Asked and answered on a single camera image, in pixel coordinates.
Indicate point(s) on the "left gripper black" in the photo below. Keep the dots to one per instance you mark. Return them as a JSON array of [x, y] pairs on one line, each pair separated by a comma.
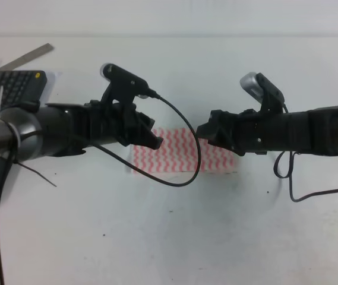
[[104, 123]]

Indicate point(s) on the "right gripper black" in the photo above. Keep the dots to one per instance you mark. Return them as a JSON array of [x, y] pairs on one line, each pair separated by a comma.
[[249, 132]]

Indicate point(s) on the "pink white striped towel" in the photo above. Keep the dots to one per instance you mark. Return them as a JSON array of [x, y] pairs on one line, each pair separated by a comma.
[[178, 153]]

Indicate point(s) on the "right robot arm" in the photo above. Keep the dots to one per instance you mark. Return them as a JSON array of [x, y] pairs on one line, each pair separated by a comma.
[[323, 127]]

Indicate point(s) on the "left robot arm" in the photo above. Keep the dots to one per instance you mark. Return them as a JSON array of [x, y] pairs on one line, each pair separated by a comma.
[[59, 130]]

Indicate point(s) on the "steel ruler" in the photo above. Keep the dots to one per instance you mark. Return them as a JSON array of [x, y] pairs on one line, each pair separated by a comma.
[[28, 57]]

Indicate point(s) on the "black keyboard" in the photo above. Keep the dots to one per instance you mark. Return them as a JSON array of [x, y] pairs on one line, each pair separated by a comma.
[[5, 95]]

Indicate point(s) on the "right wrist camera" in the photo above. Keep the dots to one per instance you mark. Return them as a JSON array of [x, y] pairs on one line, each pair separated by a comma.
[[265, 92]]

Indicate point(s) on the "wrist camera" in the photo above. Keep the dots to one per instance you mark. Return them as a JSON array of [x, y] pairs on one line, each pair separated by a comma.
[[124, 86], [265, 92]]

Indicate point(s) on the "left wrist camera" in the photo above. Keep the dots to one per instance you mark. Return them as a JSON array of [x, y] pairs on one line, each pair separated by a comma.
[[124, 86]]

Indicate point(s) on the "white cable tie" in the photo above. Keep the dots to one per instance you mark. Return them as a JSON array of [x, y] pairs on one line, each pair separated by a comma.
[[0, 102]]

